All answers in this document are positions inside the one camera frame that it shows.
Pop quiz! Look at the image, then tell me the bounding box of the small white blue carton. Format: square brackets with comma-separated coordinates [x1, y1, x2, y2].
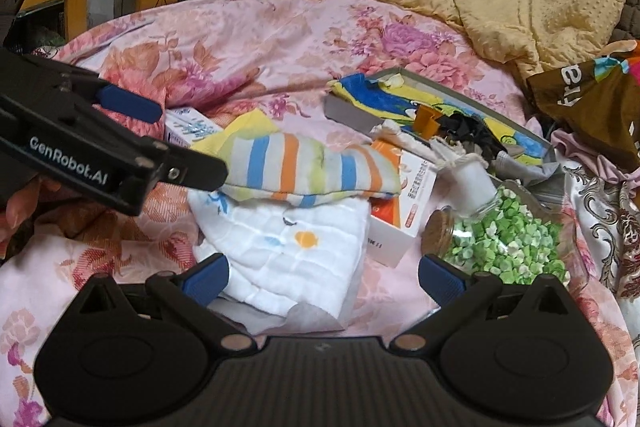
[164, 107, 226, 148]

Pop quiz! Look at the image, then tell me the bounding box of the pastel striped cloth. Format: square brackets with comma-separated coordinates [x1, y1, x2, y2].
[219, 132, 402, 208]

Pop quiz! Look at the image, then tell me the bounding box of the brown down jacket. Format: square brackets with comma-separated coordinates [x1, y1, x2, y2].
[607, 2, 640, 45]

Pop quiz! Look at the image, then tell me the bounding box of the satin patterned bedspread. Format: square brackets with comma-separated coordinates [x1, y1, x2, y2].
[555, 152, 640, 308]

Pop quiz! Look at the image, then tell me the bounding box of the thin white fabric sheet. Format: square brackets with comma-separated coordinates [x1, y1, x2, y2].
[215, 296, 362, 339]

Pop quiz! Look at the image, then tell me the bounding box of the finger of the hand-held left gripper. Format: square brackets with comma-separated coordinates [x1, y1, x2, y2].
[142, 139, 230, 192]
[57, 74, 164, 124]

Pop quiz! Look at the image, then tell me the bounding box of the grey shallow box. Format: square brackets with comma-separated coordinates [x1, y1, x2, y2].
[324, 68, 556, 168]

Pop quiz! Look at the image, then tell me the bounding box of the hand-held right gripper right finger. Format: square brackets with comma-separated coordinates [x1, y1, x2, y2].
[387, 254, 576, 358]

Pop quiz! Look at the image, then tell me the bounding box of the white muslin cloth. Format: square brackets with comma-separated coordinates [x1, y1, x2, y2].
[187, 192, 372, 323]

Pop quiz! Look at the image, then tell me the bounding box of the pink floral quilt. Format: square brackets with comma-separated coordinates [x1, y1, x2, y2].
[0, 0, 628, 427]

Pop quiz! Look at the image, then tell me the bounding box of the light pink garment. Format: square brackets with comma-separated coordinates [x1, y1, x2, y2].
[550, 127, 640, 184]

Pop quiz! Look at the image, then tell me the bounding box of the white terry cloth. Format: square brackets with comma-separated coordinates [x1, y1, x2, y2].
[372, 119, 443, 152]

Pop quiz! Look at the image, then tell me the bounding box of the brown colourful striped garment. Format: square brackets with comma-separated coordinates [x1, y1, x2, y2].
[527, 39, 640, 158]

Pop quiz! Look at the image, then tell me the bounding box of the cartoon print towel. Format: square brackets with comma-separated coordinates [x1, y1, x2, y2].
[332, 74, 546, 158]

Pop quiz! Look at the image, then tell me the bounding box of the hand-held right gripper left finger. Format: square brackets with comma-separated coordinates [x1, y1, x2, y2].
[72, 253, 258, 359]

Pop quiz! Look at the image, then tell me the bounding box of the grey sock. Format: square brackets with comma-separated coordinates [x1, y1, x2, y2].
[492, 154, 562, 180]

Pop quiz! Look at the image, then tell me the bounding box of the white orange medicine box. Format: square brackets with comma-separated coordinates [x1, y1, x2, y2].
[367, 139, 439, 269]

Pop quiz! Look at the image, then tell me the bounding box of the orange plastic ring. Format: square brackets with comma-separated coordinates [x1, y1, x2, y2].
[414, 104, 442, 140]

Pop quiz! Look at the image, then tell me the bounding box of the glass jar of green stars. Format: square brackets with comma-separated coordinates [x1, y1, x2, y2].
[422, 179, 576, 288]

